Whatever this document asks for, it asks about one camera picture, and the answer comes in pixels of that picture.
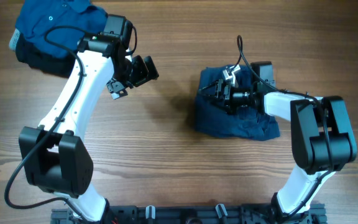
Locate dark blue denim shorts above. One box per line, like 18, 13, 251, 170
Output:
194, 65, 280, 141

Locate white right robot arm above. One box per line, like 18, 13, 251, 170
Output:
198, 79, 357, 223

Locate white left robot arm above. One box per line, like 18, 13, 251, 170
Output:
18, 33, 159, 223

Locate black folded garment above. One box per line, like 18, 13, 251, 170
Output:
15, 34, 75, 78

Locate blue polo shirt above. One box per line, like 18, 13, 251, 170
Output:
15, 0, 108, 58

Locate grey folded garment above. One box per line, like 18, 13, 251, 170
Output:
9, 29, 21, 51

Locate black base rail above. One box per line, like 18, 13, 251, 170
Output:
50, 203, 328, 224

